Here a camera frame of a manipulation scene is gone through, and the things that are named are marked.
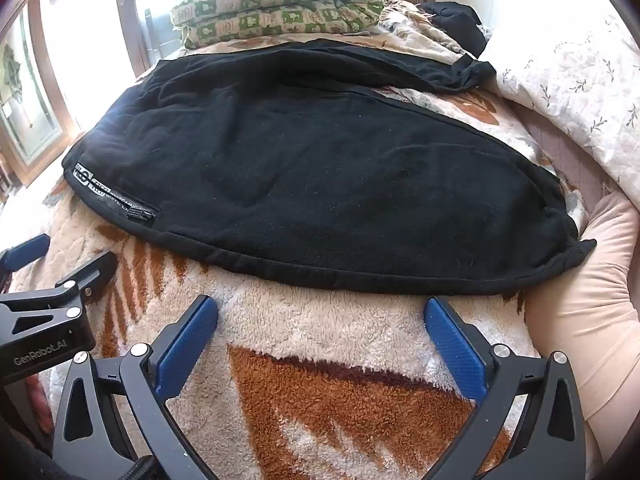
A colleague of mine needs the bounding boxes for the black pants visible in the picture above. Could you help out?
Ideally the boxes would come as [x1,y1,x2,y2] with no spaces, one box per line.
[63,39,594,296]

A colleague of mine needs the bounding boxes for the beige bolster cushion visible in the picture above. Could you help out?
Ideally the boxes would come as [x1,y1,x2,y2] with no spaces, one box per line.
[525,192,639,462]

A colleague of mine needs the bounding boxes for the wooden framed window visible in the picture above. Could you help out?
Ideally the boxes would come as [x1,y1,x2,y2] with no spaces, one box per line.
[0,0,151,187]

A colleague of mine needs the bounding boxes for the green patterned folded quilt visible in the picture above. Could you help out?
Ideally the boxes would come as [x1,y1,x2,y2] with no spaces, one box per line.
[170,0,384,50]

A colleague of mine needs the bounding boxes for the white floral pillow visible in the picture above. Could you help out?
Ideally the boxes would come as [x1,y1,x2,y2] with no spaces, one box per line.
[482,0,639,202]

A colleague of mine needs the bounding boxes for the black garment near pillow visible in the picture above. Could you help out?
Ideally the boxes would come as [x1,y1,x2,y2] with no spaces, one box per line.
[418,1,490,58]

